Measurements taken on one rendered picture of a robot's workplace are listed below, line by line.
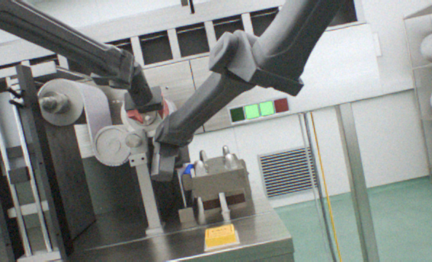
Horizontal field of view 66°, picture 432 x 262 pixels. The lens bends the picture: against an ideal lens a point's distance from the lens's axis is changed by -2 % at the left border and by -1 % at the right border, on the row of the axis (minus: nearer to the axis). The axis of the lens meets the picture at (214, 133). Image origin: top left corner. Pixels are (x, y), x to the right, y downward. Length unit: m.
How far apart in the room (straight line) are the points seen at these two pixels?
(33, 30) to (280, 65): 0.39
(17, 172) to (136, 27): 0.72
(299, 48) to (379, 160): 3.76
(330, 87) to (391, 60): 2.81
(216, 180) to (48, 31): 0.61
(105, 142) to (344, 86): 0.94
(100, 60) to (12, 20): 0.20
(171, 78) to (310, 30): 1.00
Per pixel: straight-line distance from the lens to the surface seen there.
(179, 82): 1.37
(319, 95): 1.42
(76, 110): 1.12
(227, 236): 0.81
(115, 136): 1.07
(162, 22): 1.42
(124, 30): 1.45
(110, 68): 0.75
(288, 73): 0.44
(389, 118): 4.17
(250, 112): 1.36
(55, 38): 0.65
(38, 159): 1.02
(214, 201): 1.08
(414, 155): 4.34
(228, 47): 0.49
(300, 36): 0.42
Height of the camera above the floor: 1.20
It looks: 3 degrees down
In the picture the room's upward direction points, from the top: 12 degrees counter-clockwise
